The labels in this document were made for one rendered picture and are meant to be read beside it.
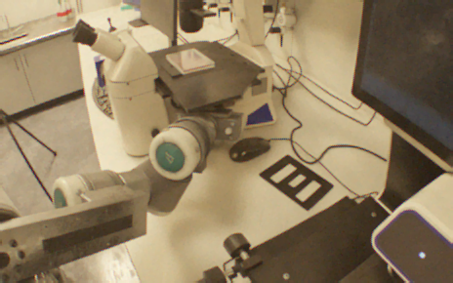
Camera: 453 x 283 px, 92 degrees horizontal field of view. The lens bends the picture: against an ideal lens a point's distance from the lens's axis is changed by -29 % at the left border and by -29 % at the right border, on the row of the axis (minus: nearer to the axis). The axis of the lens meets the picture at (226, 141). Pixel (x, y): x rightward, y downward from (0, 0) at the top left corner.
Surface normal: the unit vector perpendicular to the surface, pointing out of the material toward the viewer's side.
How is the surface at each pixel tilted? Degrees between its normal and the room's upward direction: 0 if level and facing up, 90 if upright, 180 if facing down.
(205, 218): 0
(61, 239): 82
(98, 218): 82
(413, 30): 93
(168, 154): 70
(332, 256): 0
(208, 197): 0
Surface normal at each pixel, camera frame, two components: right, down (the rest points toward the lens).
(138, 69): 0.48, 0.48
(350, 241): 0.00, -0.79
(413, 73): -0.87, 0.34
